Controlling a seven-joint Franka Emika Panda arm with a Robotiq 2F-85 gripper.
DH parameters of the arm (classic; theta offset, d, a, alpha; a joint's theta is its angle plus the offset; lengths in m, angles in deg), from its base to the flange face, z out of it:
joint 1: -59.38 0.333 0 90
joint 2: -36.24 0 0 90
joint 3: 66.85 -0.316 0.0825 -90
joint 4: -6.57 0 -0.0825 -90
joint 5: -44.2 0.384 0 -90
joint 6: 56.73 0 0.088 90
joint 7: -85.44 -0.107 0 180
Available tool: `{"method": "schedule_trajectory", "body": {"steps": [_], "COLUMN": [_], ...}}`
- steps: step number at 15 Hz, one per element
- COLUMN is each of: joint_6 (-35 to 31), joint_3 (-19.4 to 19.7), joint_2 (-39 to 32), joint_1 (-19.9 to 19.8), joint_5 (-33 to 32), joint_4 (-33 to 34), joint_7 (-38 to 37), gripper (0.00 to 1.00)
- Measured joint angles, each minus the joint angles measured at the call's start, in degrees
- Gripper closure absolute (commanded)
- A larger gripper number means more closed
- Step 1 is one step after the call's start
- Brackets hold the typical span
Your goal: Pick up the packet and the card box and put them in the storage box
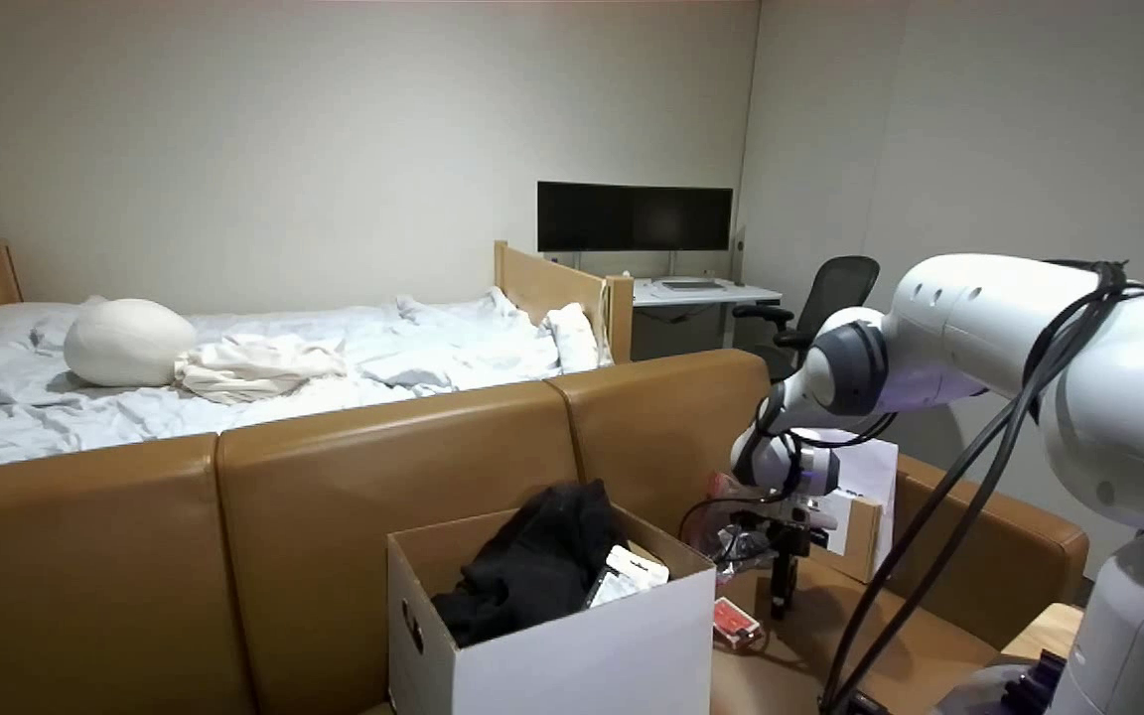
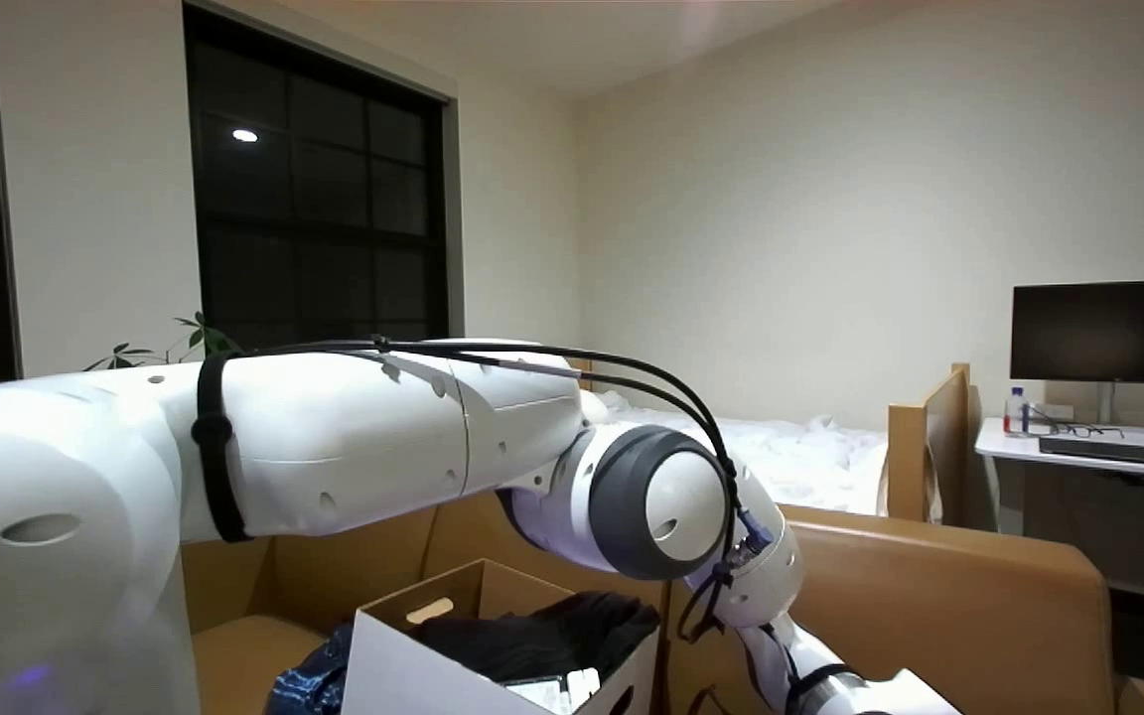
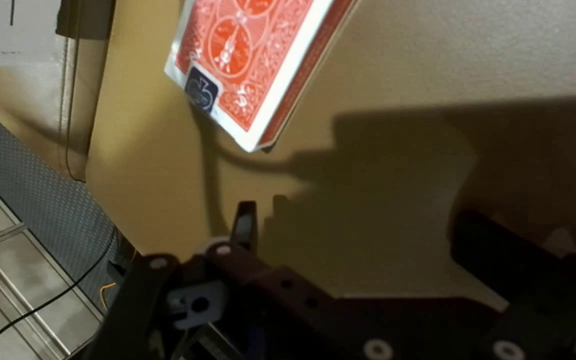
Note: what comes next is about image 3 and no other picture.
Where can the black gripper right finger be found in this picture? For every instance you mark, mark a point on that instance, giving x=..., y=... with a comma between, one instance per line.
x=541, y=293

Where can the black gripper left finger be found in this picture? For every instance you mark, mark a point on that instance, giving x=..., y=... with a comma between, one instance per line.
x=248, y=313

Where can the red playing card box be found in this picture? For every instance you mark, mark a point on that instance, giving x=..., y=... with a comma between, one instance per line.
x=248, y=60

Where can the tan leather sofa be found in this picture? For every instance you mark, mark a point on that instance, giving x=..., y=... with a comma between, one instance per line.
x=380, y=167

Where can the grey dotted mat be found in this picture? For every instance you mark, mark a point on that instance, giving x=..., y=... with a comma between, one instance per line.
x=41, y=200

